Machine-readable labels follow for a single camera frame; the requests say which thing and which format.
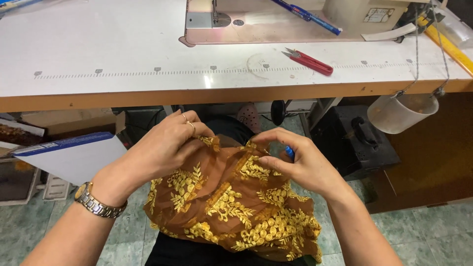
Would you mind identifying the person's right hand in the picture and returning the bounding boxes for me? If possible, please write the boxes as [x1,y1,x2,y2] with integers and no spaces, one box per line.
[252,127,352,202]

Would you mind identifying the person's left hand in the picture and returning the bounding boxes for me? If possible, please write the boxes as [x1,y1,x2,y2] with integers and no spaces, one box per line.
[91,109,216,197]

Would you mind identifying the brown fabric with yellow embroidery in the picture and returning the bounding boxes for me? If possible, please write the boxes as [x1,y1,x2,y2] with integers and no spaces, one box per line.
[143,135,323,264]

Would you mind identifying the black sewing machine motor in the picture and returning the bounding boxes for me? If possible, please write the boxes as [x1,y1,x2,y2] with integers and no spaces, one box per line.
[310,105,401,182]

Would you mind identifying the black knee lifter pad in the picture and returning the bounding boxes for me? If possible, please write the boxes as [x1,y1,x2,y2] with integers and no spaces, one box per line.
[270,100,286,126]

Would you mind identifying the silver and gold wristwatch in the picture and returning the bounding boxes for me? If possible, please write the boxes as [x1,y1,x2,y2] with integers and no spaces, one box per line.
[74,181,128,219]

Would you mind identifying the brown perforated shoe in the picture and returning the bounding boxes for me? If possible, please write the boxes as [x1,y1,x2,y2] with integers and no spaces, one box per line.
[236,104,262,134]

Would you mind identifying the blue and white cardboard box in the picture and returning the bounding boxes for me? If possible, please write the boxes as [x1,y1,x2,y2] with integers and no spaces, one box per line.
[11,132,128,186]

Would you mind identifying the brown cardboard box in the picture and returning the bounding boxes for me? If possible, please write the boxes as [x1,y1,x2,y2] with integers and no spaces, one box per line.
[20,108,126,141]

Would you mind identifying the white plastic hanging cup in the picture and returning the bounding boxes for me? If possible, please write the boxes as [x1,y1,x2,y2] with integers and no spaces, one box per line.
[367,93,439,134]

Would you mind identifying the red thread snips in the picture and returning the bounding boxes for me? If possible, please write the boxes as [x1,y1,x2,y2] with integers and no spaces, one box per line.
[282,48,334,77]

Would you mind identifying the white plastic crate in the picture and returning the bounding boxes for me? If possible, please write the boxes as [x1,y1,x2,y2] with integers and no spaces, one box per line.
[0,157,76,207]

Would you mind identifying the beige sewing machine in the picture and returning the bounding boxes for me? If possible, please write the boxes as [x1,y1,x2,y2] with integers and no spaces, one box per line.
[179,0,431,47]

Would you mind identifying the blue pen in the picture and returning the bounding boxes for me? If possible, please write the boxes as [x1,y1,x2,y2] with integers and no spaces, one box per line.
[270,0,342,36]

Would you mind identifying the white plastic lever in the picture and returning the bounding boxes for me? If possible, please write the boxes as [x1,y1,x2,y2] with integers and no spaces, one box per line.
[361,22,417,42]

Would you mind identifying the yellow ruler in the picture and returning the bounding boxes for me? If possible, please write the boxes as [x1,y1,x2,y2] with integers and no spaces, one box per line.
[418,17,473,77]

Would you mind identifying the grey string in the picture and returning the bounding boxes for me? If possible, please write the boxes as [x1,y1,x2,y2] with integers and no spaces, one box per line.
[392,0,451,99]

